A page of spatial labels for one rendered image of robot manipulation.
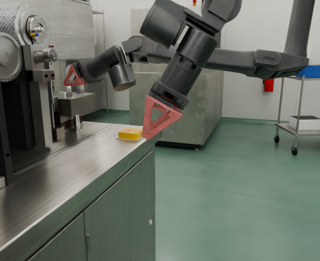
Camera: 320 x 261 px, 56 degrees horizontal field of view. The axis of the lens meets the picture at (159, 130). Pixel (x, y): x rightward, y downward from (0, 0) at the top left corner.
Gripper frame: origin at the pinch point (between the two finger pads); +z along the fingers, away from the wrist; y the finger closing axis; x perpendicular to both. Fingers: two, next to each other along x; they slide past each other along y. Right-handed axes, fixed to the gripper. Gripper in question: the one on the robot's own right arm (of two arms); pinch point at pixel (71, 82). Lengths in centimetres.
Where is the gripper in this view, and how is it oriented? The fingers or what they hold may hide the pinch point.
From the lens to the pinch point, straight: 101.8
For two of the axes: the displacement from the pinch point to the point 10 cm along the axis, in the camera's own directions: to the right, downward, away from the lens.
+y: 3.4, -2.3, 9.1
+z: -8.4, 3.7, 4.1
